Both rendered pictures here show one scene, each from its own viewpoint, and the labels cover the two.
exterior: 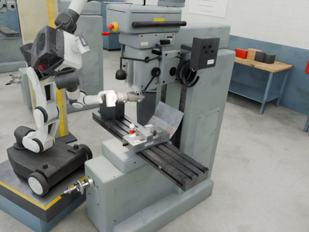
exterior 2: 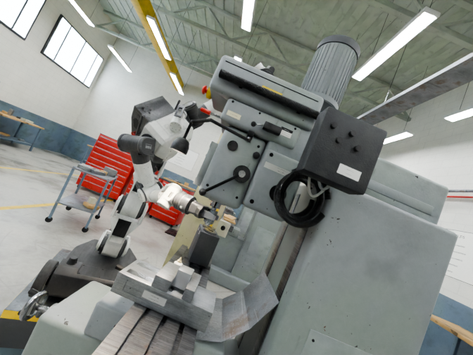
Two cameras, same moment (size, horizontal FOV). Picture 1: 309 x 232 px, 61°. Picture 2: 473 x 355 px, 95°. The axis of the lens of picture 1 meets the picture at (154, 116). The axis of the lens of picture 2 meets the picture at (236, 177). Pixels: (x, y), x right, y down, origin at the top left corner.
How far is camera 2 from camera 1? 143 cm
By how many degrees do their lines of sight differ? 50
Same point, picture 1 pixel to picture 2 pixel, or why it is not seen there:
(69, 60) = (155, 127)
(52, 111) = (132, 205)
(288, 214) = not seen: outside the picture
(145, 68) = (224, 158)
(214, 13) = (455, 275)
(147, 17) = (250, 78)
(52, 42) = (151, 106)
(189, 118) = (282, 319)
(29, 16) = not seen: hidden behind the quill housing
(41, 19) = not seen: hidden behind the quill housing
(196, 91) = (314, 256)
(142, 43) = (230, 111)
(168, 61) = (272, 170)
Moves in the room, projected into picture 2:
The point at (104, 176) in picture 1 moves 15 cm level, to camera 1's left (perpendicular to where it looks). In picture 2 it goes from (60, 310) to (53, 287)
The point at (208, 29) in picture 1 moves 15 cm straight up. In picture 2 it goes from (384, 163) to (396, 132)
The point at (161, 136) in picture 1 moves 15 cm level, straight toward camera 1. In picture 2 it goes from (187, 303) to (147, 309)
